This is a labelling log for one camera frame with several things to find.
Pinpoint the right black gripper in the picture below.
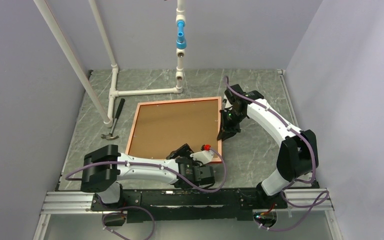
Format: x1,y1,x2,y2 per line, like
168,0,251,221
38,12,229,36
218,108,246,142

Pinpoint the orange wooden picture frame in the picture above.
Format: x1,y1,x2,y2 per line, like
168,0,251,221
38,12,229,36
125,96,223,165

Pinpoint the brown backing board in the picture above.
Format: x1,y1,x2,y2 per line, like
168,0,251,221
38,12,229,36
128,99,220,161

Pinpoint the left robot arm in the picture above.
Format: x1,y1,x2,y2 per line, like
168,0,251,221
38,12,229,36
80,143,215,210

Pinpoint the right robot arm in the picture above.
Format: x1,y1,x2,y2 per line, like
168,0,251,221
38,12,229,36
217,84,319,208

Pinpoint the blue pipe fitting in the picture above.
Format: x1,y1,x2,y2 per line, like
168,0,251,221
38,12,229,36
176,20,187,50

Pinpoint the white PVC pipe stand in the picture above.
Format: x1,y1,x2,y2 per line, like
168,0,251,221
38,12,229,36
34,0,186,127

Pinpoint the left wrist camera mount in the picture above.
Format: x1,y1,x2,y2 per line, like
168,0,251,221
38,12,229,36
190,144,214,165

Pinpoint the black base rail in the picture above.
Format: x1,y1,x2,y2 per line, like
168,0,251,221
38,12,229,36
90,187,289,223

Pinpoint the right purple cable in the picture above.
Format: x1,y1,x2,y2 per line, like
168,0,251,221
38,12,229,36
223,76,331,233

